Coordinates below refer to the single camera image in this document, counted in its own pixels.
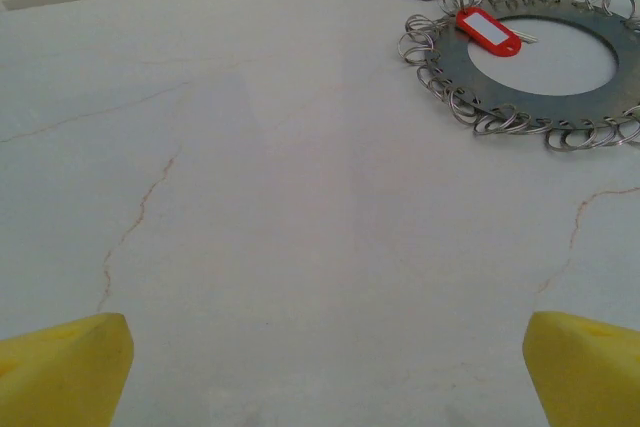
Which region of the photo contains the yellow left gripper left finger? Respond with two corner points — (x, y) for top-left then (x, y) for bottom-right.
(0, 312), (135, 427)

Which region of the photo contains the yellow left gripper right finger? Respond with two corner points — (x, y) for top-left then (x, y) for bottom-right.
(522, 310), (640, 427)

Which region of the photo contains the red key tag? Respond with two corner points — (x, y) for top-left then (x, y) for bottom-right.
(455, 6), (522, 57)

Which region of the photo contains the small clear plastic bag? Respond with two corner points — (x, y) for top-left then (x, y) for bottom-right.
(397, 0), (640, 152)

